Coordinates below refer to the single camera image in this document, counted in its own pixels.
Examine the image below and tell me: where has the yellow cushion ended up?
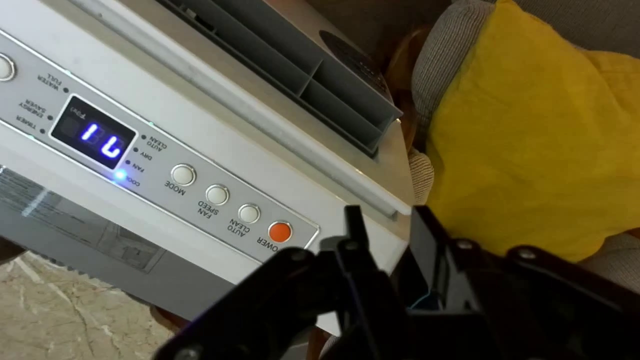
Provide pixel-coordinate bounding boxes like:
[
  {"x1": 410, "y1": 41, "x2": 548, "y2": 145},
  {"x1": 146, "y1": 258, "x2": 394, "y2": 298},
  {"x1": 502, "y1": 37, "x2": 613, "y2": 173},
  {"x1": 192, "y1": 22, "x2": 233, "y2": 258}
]
[{"x1": 426, "y1": 0, "x2": 640, "y2": 264}]

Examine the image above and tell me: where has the white portable air conditioner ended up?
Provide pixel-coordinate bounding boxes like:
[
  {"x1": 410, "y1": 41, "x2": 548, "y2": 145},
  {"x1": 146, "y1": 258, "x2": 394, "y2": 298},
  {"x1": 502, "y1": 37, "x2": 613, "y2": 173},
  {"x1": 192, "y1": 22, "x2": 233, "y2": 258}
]
[{"x1": 0, "y1": 0, "x2": 416, "y2": 337}]

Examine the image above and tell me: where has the grey fabric sofa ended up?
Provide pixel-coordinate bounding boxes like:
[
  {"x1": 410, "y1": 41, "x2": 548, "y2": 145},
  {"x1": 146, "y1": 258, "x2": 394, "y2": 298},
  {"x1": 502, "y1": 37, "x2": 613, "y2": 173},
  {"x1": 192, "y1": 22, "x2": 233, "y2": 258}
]
[{"x1": 305, "y1": 0, "x2": 640, "y2": 296}]

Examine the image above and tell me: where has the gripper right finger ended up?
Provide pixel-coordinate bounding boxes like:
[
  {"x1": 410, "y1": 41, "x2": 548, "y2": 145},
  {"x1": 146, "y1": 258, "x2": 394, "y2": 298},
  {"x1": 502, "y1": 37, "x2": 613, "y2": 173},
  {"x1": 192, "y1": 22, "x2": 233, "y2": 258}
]
[{"x1": 407, "y1": 205, "x2": 640, "y2": 360}]

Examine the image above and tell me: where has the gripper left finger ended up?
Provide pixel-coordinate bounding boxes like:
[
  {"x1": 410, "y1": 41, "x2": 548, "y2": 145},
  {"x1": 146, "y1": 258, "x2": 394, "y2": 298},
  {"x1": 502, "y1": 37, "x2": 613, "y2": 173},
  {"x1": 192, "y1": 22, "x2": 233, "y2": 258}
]
[{"x1": 152, "y1": 204, "x2": 401, "y2": 360}]

